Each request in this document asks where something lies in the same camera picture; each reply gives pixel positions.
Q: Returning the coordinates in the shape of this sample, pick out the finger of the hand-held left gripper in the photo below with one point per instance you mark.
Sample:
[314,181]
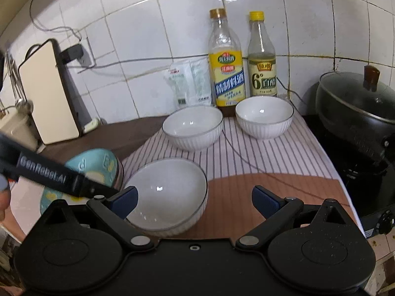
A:
[88,186]

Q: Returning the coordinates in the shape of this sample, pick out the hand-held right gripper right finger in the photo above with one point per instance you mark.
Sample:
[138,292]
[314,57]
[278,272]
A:
[265,202]

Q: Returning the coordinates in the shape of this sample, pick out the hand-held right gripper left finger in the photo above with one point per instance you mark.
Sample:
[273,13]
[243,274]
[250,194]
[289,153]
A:
[125,202]

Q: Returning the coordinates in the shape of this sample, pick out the blue fried egg plate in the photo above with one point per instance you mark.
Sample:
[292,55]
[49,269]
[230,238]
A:
[98,160]

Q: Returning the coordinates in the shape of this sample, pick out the white ribbed bowl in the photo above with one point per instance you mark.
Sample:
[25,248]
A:
[262,111]
[191,123]
[172,185]

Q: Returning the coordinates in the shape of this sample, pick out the person's left hand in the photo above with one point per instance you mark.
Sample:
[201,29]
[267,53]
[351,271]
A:
[3,205]

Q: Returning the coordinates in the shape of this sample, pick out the striped tablecloth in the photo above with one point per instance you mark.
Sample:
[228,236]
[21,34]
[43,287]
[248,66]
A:
[262,160]

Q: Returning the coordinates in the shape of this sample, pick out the cream rice cooker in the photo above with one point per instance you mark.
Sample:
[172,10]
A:
[15,129]

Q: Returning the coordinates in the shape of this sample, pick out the small white plastic object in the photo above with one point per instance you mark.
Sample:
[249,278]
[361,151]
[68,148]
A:
[91,125]

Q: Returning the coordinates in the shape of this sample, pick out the metal ladle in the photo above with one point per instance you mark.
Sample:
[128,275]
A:
[25,105]

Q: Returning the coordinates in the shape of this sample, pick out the cream cutting board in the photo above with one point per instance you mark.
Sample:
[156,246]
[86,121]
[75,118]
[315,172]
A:
[46,98]

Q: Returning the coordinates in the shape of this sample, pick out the black stove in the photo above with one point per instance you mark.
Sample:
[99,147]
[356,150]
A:
[324,151]

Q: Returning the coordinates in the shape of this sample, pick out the black cooking pot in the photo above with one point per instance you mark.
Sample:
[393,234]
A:
[355,132]

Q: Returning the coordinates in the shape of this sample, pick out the black power adapter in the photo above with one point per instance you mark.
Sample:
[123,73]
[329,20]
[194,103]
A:
[71,54]

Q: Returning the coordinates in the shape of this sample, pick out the yellow cap vinegar bottle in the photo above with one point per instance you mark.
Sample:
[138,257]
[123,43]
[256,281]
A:
[262,74]

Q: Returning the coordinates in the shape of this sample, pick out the glass pot lid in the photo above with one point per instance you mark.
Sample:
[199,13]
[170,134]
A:
[345,95]

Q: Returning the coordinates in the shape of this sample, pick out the yellow label cooking wine bottle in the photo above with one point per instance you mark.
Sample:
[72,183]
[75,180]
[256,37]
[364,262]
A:
[228,74]

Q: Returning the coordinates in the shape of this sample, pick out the white plastic seasoning bag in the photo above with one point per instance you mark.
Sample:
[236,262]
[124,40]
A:
[188,83]

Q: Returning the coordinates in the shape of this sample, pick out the white wall socket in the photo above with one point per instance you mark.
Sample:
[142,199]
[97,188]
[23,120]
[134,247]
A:
[89,59]

